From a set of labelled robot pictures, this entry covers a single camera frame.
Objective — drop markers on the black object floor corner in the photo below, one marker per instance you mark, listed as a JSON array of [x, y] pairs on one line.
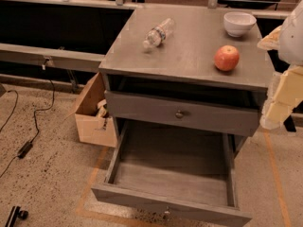
[[16, 213]]

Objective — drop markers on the items inside cardboard box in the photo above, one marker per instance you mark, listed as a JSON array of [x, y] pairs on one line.
[[102, 109]]

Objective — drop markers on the clear plastic water bottle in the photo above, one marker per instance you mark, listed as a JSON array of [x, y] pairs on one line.
[[157, 35]]

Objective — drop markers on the open grey middle drawer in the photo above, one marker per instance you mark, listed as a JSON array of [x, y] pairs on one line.
[[171, 170]]

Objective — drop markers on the red apple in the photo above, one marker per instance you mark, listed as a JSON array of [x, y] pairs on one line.
[[227, 58]]

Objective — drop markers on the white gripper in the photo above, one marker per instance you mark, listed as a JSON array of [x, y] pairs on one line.
[[293, 38]]

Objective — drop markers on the white ceramic bowl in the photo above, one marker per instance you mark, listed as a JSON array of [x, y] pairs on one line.
[[236, 23]]

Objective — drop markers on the grey wooden drawer cabinet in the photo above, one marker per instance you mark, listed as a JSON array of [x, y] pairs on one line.
[[183, 67]]

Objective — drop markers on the cardboard box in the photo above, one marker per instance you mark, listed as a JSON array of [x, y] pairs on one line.
[[93, 129]]

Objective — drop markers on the grey metal railing beam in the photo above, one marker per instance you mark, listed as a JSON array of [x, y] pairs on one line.
[[56, 58]]

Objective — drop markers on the closed grey upper drawer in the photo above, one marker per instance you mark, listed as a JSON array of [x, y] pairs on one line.
[[182, 113]]

